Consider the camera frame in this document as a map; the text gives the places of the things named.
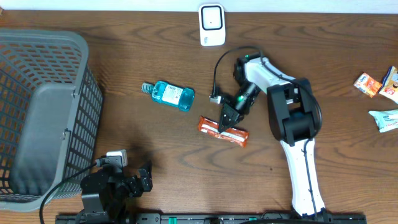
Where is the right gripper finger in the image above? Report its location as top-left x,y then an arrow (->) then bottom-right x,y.
218,104 -> 236,133
223,114 -> 244,131

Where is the orange chocolate bar wrapper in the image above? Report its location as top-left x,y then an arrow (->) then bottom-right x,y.
197,116 -> 249,147

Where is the blue mouthwash bottle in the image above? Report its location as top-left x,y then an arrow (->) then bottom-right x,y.
141,80 -> 195,111

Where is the small orange snack box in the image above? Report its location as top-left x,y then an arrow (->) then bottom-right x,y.
354,73 -> 382,98

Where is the teal wet wipes pack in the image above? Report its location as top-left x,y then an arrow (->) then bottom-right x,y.
368,110 -> 397,133

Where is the cream snack bag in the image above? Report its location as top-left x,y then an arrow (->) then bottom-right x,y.
379,66 -> 398,103

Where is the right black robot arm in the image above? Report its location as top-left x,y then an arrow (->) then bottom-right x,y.
218,53 -> 325,219

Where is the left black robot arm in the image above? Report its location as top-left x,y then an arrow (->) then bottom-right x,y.
80,159 -> 153,223

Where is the white barcode scanner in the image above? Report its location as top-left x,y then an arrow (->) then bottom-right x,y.
198,4 -> 226,47

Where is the grey plastic shopping basket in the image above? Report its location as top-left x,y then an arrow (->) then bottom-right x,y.
1,29 -> 103,212

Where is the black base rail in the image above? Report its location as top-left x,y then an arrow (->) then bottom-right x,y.
55,212 -> 368,224

